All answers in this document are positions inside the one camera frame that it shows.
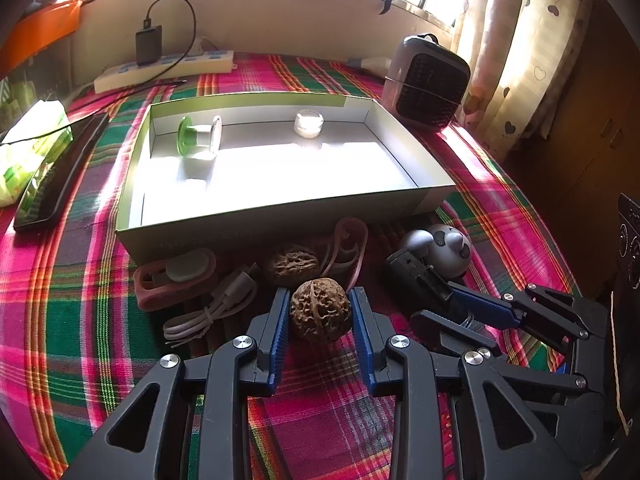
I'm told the grey round device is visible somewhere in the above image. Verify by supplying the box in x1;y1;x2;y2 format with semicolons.
427;224;473;278

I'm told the green tissue pack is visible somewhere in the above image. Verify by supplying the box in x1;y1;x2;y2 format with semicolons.
0;100;73;208

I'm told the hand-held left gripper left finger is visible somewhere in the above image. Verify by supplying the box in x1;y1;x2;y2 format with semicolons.
65;287;293;480

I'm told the black appliance with dials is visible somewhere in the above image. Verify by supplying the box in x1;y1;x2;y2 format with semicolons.
617;192;640;286

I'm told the black charger cable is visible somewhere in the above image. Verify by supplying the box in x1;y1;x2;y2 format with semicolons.
142;0;197;83

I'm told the shallow green cardboard box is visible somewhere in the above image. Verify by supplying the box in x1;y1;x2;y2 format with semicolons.
115;92;457;267

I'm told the green and white spool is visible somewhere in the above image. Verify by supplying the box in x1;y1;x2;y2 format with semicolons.
176;115;223;158

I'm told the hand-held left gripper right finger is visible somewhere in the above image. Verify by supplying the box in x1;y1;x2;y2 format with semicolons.
347;286;583;480

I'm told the white and blue tube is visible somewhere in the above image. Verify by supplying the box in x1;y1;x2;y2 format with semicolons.
347;56;393;73

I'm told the heart print curtain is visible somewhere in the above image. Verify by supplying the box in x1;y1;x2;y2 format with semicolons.
452;0;596;161

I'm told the black charger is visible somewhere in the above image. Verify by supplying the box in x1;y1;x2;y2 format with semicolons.
135;25;164;67

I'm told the white usb cable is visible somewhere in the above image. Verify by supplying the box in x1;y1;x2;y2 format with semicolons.
162;265;261;348

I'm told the black glossy phone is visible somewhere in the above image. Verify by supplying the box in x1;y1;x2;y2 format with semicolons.
12;112;110;233

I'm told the plaid cloth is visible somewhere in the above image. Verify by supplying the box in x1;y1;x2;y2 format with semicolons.
0;52;586;480

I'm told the orange box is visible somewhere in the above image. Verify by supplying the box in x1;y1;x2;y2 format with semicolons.
0;0;82;73

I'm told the pink plastic clip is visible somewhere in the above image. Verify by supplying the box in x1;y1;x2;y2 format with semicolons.
320;216;369;286

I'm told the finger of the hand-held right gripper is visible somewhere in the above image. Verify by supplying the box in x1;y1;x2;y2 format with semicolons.
447;282;608;356
411;310;606;401

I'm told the pink holder with pale disc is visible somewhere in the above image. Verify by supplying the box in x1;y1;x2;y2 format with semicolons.
132;247;217;313

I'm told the brown walnut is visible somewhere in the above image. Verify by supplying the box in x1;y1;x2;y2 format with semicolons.
290;279;349;343
262;244;321;288

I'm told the small glass jar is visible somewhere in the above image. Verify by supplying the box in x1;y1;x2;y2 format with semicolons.
293;110;325;138

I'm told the white power strip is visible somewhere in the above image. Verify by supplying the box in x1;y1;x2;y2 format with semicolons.
94;50;236;94

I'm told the grey desktop fan heater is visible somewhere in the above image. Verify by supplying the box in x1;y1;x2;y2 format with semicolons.
381;34;472;133

